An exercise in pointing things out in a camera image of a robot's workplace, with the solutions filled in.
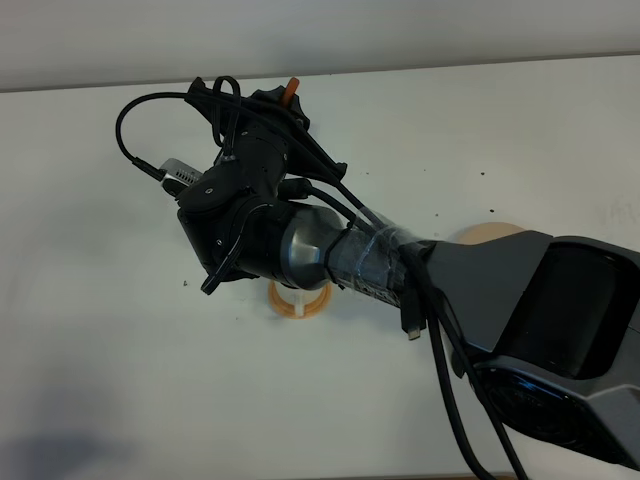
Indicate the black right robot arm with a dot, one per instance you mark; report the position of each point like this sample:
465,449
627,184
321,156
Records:
546,329

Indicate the brown clay teapot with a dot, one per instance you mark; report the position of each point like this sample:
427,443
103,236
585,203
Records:
289,92

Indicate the beige round teapot coaster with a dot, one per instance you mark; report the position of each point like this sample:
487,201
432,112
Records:
485,232

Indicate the orange saucer near centre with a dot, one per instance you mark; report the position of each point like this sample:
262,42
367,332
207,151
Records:
280,299

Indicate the white teacup near centre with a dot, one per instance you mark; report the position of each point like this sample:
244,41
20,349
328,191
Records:
299,306

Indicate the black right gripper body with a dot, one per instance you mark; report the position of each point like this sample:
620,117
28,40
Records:
245,217

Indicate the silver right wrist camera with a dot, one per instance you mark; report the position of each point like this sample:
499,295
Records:
177,176

